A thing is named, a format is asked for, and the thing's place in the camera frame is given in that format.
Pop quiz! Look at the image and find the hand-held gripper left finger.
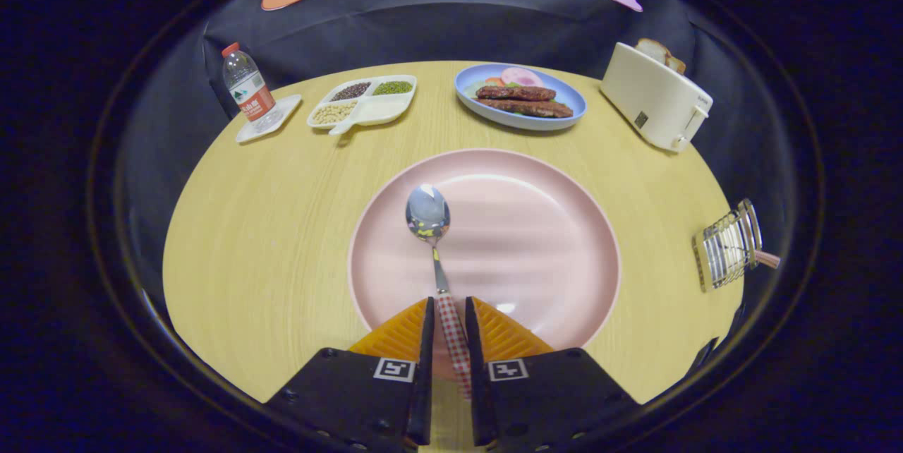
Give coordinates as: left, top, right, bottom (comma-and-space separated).
265, 296, 436, 453

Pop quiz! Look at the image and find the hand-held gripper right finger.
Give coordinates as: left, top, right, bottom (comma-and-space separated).
464, 296, 639, 453

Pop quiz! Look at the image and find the spoon with checked handle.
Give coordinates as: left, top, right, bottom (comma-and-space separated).
405, 183, 473, 399

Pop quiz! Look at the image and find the pink plate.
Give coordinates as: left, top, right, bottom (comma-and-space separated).
348, 148, 622, 380

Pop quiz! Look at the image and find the blue plate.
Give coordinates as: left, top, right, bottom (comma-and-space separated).
454, 63, 588, 132

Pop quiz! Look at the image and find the yellow soybeans pile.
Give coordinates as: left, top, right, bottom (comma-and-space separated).
312, 101, 358, 125

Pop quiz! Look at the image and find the brown meat strip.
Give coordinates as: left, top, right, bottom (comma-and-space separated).
477, 98, 574, 119
475, 85, 557, 102

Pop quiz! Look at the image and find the white divided tray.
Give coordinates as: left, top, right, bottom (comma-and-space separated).
306, 75, 418, 136

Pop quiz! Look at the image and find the white square coaster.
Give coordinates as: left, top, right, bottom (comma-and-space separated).
235, 94, 303, 144

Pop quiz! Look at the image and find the dark beans pile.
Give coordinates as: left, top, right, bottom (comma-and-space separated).
330, 82, 371, 102

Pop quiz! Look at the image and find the white toaster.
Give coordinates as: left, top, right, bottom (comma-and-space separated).
600, 42, 714, 153

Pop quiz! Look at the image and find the green lettuce leaf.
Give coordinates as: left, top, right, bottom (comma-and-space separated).
469, 79, 565, 117

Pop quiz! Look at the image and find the pink ham slice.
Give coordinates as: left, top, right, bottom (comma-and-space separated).
500, 67, 545, 89

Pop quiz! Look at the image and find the clear water bottle red label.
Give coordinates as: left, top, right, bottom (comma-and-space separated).
222, 42, 277, 131

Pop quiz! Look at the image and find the black backdrop cloth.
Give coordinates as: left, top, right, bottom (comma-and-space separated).
116, 0, 791, 369

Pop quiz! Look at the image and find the metal wire basket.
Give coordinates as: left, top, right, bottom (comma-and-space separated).
692, 199, 764, 293

